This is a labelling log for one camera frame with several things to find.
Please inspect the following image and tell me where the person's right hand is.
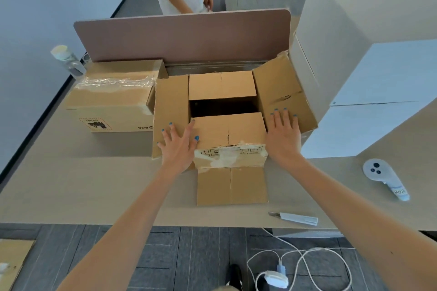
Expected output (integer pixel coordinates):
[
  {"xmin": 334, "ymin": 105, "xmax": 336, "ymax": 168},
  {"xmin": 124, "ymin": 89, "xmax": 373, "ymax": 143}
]
[{"xmin": 264, "ymin": 107, "xmax": 303, "ymax": 165}]

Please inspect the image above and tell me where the person's left hand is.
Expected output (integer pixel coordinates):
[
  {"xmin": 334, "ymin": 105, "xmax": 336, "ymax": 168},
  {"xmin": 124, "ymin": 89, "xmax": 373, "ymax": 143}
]
[{"xmin": 157, "ymin": 119, "xmax": 200, "ymax": 176}]

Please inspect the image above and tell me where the brown cardboard box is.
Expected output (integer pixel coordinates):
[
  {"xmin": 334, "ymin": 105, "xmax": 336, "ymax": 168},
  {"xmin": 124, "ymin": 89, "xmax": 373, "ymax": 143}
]
[
  {"xmin": 0, "ymin": 239, "xmax": 36, "ymax": 291},
  {"xmin": 151, "ymin": 50, "xmax": 319, "ymax": 207},
  {"xmin": 66, "ymin": 59, "xmax": 170, "ymax": 134}
]

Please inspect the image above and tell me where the white utility knife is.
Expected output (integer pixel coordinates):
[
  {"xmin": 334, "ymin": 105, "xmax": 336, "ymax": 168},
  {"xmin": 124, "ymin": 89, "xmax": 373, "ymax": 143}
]
[{"xmin": 267, "ymin": 211, "xmax": 319, "ymax": 226}]

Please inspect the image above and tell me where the person's left forearm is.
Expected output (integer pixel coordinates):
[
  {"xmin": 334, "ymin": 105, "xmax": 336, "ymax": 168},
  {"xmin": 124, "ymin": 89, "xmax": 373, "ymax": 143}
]
[{"xmin": 56, "ymin": 164, "xmax": 187, "ymax": 291}]

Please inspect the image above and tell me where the person's right forearm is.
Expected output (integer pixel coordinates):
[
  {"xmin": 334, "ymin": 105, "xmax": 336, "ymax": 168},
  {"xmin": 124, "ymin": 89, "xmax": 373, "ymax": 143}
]
[{"xmin": 283, "ymin": 154, "xmax": 437, "ymax": 291}]

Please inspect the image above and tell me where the white handheld controller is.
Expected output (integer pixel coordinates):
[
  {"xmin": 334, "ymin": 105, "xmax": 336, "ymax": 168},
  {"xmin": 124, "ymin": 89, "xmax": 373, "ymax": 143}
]
[{"xmin": 362, "ymin": 158, "xmax": 410, "ymax": 202}]

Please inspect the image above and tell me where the mauve desk divider panel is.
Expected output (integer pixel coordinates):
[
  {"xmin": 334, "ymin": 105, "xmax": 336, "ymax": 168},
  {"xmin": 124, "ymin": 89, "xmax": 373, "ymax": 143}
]
[{"xmin": 73, "ymin": 9, "xmax": 292, "ymax": 75}]

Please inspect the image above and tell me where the black striped shoe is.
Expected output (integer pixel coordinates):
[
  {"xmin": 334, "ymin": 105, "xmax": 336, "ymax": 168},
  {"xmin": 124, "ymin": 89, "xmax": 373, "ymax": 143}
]
[{"xmin": 228, "ymin": 263, "xmax": 244, "ymax": 291}]

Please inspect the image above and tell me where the white round floor object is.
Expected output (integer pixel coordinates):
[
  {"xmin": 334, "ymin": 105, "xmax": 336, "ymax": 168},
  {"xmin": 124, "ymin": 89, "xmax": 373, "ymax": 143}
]
[{"xmin": 264, "ymin": 270, "xmax": 289, "ymax": 289}]

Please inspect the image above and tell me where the clear bottle white cap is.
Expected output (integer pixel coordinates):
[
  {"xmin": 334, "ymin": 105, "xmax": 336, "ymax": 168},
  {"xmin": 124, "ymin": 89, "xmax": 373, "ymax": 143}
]
[{"xmin": 50, "ymin": 44, "xmax": 86, "ymax": 80}]

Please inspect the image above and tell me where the white floor cable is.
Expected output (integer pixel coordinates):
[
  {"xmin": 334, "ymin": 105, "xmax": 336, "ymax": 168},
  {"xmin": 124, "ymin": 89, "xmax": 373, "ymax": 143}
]
[{"xmin": 245, "ymin": 227, "xmax": 356, "ymax": 291}]

